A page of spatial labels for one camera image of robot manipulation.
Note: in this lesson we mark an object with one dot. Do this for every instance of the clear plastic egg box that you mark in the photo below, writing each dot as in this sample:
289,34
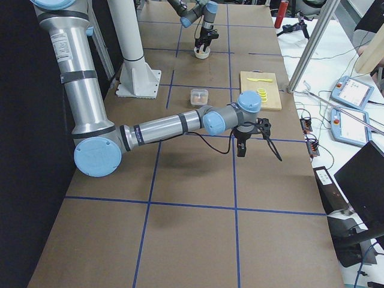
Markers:
202,93

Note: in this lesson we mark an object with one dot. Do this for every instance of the egg in box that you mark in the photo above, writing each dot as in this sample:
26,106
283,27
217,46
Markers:
196,97

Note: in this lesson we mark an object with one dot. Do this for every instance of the black power box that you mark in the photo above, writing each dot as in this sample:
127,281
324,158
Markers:
332,198

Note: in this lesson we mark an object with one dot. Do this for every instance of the white bowl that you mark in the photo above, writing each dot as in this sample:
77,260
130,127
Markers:
202,54

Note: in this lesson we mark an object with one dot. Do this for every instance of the upper orange circuit board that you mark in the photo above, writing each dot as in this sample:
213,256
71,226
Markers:
306,125

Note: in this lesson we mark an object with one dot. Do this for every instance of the orange circuit board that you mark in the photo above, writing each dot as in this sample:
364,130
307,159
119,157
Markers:
313,147
306,125

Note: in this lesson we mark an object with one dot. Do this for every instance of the yellow sliced toy food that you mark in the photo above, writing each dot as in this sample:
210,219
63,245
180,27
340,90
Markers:
263,94

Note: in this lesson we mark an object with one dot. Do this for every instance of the lower orange circuit board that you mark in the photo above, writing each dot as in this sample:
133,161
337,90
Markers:
313,147

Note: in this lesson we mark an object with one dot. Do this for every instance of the wooden cutting board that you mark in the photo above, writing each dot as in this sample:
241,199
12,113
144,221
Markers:
265,84

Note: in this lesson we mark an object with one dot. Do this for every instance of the yellow plastic knife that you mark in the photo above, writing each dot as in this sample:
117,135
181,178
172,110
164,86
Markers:
259,80

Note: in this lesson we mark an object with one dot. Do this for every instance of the lower teach pendant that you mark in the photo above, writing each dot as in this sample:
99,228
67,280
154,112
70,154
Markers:
348,130

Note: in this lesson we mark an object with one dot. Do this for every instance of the teach pendant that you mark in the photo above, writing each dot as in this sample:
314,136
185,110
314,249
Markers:
348,130
352,92

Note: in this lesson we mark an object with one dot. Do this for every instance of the black small tripod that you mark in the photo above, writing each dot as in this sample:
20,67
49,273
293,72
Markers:
300,26

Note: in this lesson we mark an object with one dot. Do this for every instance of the upper teach pendant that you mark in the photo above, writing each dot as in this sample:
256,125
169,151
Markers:
352,92

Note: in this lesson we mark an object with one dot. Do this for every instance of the black monitor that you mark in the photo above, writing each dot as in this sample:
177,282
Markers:
361,181

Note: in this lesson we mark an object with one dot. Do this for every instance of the wooden plank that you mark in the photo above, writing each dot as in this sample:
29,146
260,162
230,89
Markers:
370,54

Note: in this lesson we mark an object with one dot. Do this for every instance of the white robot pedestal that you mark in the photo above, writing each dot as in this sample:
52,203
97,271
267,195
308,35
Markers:
137,79

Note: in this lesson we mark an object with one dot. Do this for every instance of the aluminium frame post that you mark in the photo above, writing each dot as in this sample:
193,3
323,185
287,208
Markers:
319,29

